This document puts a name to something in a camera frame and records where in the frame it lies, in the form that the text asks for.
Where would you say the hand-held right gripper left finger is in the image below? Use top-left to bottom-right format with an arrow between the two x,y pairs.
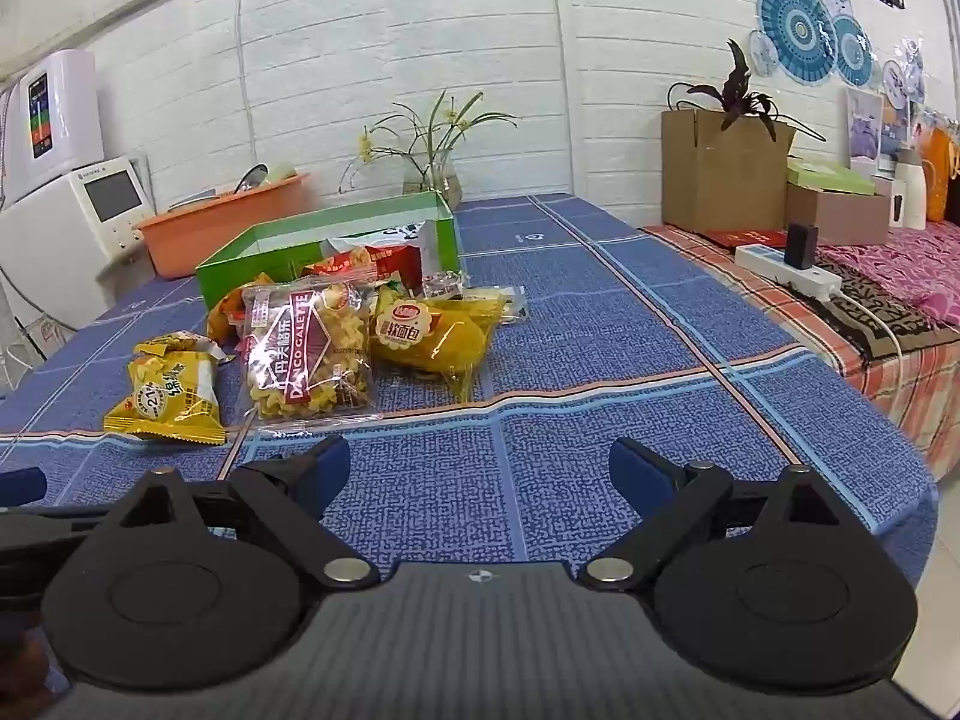
112,435 -> 380,591

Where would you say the orange plaid cloth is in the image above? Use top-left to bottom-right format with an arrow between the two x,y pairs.
643,224 -> 960,482

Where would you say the white appliance with screen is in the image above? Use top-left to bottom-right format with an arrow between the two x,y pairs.
0,156 -> 160,332

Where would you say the photo card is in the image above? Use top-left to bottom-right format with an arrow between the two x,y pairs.
877,100 -> 913,174
847,88 -> 885,161

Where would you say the white wall cable duct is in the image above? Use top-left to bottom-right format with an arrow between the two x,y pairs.
234,0 -> 251,170

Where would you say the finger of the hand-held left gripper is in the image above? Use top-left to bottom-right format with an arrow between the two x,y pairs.
0,466 -> 115,565

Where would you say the small cardboard box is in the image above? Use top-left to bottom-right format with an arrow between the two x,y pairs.
785,183 -> 893,248

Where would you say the white water purifier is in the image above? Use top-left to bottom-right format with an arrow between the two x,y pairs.
0,50 -> 107,205

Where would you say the orange snack packet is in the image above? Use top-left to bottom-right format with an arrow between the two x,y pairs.
205,273 -> 272,347

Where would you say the yellow and white snack packet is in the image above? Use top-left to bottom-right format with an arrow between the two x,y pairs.
103,332 -> 228,446

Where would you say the red booklet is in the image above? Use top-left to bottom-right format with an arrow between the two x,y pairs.
700,228 -> 790,251

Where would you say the tall cardboard box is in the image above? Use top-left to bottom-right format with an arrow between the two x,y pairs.
661,108 -> 797,234

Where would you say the red snack packet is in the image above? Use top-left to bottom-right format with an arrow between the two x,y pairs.
300,243 -> 425,295

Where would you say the dark patterned cloth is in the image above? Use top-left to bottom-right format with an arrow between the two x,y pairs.
823,268 -> 960,362

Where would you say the flat green box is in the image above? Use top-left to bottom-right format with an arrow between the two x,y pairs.
785,157 -> 878,198

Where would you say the medium blue paper fan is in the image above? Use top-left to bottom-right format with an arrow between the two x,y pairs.
831,14 -> 876,89

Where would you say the clear flat snack packet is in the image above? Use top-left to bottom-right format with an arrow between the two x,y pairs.
480,285 -> 530,325

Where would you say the green cardboard box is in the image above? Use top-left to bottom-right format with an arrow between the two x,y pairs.
194,190 -> 463,317

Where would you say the white power strip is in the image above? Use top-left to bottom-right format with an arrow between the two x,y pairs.
733,243 -> 844,302

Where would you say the pink floral cloth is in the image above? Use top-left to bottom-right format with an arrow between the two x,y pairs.
816,220 -> 960,332

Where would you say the blue patterned tablecloth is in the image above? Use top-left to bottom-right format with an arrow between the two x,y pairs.
0,193 -> 940,595

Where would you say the white power cable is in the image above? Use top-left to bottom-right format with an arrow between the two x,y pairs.
861,298 -> 910,370

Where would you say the orange bag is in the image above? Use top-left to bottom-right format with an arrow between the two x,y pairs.
928,127 -> 960,225

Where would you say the black charger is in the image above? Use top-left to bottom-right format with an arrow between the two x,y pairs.
784,223 -> 819,272

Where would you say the large blue paper fan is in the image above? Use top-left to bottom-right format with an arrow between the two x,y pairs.
756,0 -> 839,85

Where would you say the glass vase with orchid plant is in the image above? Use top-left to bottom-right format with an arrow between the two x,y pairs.
340,89 -> 520,201

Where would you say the orange plastic basin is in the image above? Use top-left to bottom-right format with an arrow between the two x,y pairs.
133,172 -> 311,280

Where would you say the white thermos bottle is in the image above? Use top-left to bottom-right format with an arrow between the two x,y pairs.
895,147 -> 930,230

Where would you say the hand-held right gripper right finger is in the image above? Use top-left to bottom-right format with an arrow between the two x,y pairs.
577,436 -> 842,592

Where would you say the clear bag of yellow cookies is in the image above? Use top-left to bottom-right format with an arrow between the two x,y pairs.
238,277 -> 377,430

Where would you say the purple leaf plant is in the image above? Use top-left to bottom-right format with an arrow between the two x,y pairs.
667,38 -> 827,144

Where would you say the yellow bread packet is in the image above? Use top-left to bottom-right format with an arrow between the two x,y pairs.
369,285 -> 509,400

